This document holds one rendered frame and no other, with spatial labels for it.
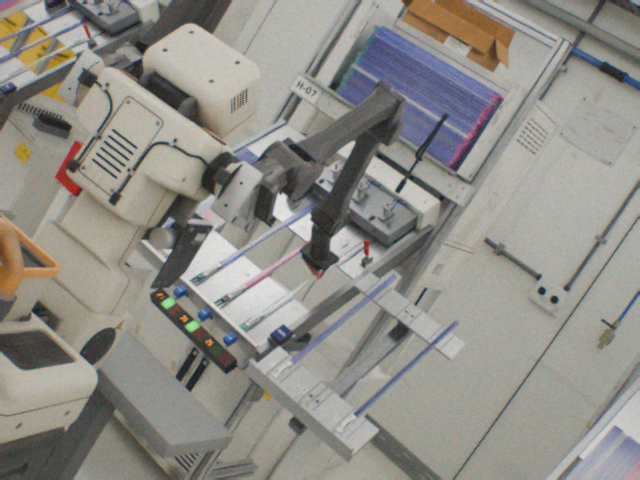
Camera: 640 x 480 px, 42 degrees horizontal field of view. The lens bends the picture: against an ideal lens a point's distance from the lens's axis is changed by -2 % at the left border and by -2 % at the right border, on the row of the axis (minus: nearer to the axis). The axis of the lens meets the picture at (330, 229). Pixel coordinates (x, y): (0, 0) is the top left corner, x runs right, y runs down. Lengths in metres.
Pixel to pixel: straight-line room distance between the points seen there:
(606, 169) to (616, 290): 0.55
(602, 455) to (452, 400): 1.96
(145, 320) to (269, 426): 0.61
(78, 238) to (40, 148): 1.74
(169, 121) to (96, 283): 0.36
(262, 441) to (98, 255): 1.15
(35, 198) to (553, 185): 2.30
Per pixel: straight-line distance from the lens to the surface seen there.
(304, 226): 2.60
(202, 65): 1.66
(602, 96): 4.10
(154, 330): 2.92
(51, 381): 1.43
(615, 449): 2.27
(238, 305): 2.39
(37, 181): 3.49
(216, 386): 2.75
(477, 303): 4.10
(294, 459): 2.35
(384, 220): 2.54
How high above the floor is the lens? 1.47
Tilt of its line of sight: 10 degrees down
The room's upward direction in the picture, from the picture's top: 33 degrees clockwise
